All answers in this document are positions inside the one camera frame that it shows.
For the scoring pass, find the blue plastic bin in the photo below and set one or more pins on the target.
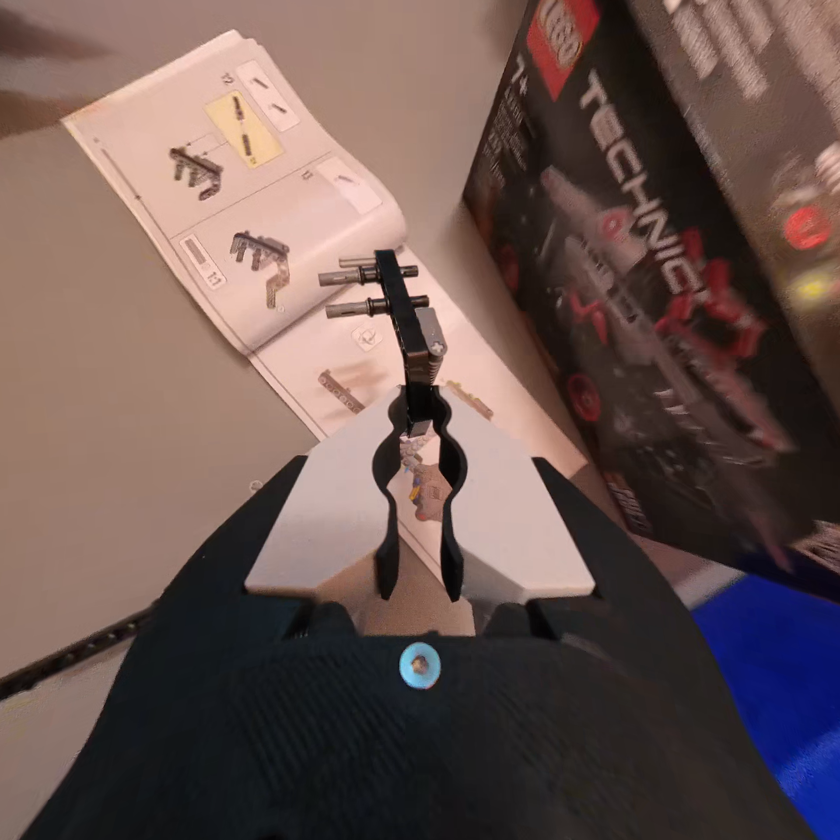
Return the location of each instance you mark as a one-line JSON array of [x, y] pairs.
[[787, 689]]

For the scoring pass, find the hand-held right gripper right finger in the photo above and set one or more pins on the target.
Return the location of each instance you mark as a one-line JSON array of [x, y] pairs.
[[518, 525]]

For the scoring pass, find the black toy beam with pins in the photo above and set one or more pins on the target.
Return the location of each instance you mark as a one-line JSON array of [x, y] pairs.
[[400, 295]]

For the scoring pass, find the black perforated strip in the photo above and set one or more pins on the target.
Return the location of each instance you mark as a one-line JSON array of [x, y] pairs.
[[79, 649]]

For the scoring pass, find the white instruction booklet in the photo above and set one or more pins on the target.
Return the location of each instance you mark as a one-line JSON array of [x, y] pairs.
[[341, 223]]

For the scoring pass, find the black toy set box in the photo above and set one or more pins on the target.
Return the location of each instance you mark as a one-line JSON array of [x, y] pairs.
[[623, 197]]

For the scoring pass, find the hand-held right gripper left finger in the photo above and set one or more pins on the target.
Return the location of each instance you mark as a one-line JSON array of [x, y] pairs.
[[308, 525]]

